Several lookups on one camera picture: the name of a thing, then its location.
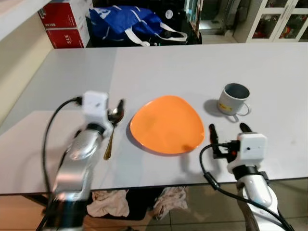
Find gold metal spoon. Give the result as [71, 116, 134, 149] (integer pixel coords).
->
[103, 107, 126, 161]

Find white crumpled cloth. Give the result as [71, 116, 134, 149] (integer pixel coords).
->
[153, 187, 188, 221]

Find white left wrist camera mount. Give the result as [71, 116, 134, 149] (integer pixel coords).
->
[82, 90, 115, 138]

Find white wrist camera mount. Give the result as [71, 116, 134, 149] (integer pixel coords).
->
[227, 133, 268, 175]
[82, 90, 115, 138]

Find grey mug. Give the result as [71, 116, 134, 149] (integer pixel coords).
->
[217, 83, 251, 117]

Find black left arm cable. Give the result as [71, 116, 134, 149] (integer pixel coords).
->
[41, 97, 83, 193]

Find red cardboard box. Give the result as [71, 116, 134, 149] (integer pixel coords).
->
[46, 22, 90, 49]
[38, 0, 92, 28]

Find blue bag white straps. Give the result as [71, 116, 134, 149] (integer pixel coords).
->
[90, 6, 188, 47]

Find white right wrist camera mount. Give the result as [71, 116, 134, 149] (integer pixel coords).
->
[227, 133, 268, 175]

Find cream crumpled cloth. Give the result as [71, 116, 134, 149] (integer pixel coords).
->
[87, 189, 129, 218]

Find white raised counter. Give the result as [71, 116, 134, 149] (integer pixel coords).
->
[0, 0, 51, 41]

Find orange plate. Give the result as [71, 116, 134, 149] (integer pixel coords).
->
[129, 95, 205, 155]

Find white glass-door cabinet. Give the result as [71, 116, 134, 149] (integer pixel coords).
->
[233, 0, 308, 43]

